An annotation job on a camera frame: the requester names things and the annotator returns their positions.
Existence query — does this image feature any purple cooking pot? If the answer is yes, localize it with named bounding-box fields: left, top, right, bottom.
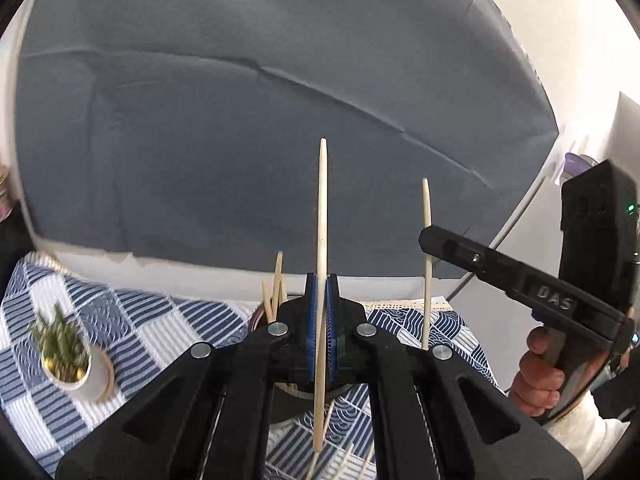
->
left=564, top=152, right=599, bottom=177

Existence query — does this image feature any person's right forearm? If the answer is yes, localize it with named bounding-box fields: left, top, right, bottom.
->
left=542, top=394, right=634, bottom=467

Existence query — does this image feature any blue white patterned tablecloth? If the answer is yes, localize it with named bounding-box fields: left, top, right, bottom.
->
left=0, top=252, right=502, bottom=480

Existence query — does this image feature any wooden chopsticks pile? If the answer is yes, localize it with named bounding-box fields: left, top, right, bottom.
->
left=304, top=399, right=377, bottom=480

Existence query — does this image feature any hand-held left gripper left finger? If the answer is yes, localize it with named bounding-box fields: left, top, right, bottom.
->
left=55, top=272, right=321, bottom=480

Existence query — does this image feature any person's right hand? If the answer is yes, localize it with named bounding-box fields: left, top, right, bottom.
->
left=509, top=326, right=567, bottom=417

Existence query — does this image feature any round wooden coaster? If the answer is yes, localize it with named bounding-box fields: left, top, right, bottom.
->
left=74, top=347, right=116, bottom=404

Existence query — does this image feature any small potted green plant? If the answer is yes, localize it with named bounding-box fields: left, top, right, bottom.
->
left=27, top=304, right=94, bottom=392

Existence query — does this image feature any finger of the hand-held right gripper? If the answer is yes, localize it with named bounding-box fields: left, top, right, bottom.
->
left=418, top=225, right=633, bottom=357

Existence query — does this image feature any grey cloth backdrop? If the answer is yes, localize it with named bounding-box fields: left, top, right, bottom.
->
left=14, top=0, right=559, bottom=282

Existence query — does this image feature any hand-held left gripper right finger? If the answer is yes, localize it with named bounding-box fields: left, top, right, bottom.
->
left=325, top=273, right=584, bottom=480

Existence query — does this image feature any white wall cable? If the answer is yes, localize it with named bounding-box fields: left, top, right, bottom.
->
left=447, top=174, right=547, bottom=302

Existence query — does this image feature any black cylindrical utensil holder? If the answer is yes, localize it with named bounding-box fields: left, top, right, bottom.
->
left=249, top=304, right=352, bottom=424

